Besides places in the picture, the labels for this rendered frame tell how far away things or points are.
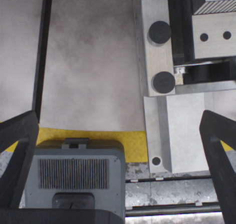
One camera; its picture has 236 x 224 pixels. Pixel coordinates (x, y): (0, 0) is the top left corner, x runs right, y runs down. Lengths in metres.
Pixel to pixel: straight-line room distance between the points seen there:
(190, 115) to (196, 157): 0.18
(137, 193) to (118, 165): 0.39
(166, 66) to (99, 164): 0.65
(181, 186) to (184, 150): 0.60
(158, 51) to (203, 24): 0.14
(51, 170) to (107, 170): 0.28
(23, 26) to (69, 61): 0.26
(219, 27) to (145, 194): 1.12
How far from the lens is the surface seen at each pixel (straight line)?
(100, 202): 1.21
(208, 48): 0.63
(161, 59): 0.67
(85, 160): 1.13
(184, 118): 0.91
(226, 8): 0.64
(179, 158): 0.94
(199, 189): 1.55
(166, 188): 1.50
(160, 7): 0.71
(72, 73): 1.04
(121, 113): 1.02
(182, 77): 0.78
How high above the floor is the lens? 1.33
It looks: 86 degrees down
